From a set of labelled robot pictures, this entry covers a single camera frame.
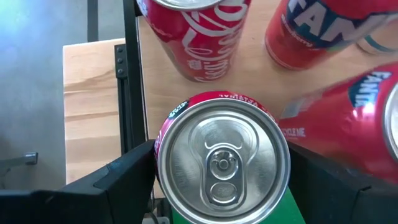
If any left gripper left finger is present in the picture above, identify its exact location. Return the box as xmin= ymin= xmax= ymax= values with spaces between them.
xmin=0 ymin=139 xmax=157 ymax=224

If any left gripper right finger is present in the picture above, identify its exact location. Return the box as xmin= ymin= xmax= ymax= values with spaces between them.
xmin=286 ymin=140 xmax=398 ymax=224

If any red Fanta strawberry can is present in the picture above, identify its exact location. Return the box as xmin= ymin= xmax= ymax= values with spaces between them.
xmin=264 ymin=0 xmax=398 ymax=72
xmin=277 ymin=61 xmax=398 ymax=186

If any red Coca-Cola can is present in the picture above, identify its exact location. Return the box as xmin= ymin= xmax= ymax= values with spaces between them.
xmin=154 ymin=90 xmax=292 ymax=224
xmin=136 ymin=0 xmax=252 ymax=83

